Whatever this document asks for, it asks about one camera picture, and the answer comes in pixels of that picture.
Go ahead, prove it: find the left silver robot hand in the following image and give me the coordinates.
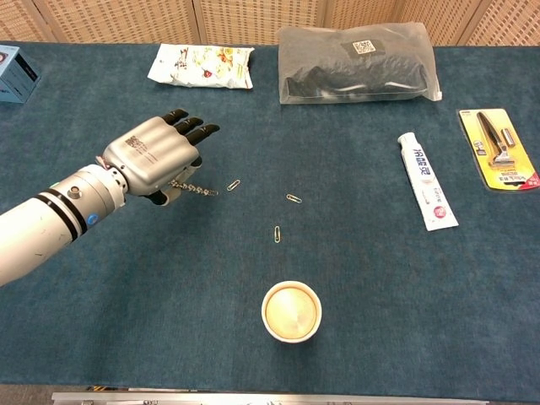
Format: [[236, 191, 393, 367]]
[[101, 109, 221, 208]]

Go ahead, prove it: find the silver metal chain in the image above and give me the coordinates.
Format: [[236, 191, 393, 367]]
[[168, 180, 214, 197]]

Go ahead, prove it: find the white snack bag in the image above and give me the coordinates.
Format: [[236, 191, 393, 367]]
[[147, 43, 256, 90]]

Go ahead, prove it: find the blue cardboard box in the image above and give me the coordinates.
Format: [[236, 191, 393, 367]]
[[0, 45, 42, 105]]

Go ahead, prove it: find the wicker folding screen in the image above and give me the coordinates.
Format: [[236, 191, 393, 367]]
[[0, 0, 540, 47]]

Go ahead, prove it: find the cream paper cup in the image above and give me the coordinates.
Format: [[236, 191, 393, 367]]
[[261, 280, 323, 344]]

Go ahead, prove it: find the teal table cloth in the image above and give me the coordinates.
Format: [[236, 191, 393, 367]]
[[0, 40, 540, 402]]

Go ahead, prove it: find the clear bag with black contents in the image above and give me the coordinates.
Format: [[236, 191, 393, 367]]
[[277, 21, 444, 105]]

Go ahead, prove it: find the white toothpaste tube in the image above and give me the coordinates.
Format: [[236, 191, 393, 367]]
[[397, 132, 460, 232]]

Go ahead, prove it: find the yellow razor blister pack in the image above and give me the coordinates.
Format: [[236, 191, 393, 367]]
[[457, 107, 540, 193]]

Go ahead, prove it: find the aluminium frame rail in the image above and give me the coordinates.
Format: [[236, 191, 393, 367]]
[[51, 391, 490, 405]]

